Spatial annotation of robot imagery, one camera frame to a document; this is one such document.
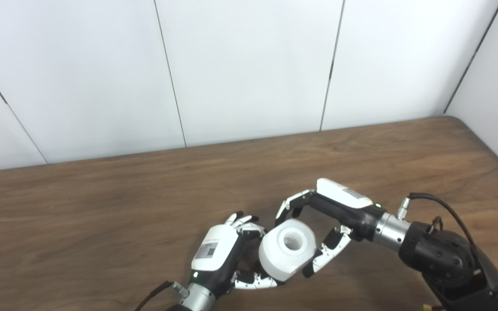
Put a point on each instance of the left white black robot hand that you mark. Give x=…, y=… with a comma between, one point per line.
x=214, y=250

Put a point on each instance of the round white piece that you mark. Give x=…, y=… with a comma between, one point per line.
x=279, y=259

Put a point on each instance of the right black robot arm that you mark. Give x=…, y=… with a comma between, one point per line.
x=439, y=255

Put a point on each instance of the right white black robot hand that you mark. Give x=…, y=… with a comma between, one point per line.
x=352, y=211

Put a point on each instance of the black panel seam clip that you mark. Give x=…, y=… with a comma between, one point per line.
x=1, y=95

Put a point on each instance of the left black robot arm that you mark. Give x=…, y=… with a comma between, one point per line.
x=199, y=298

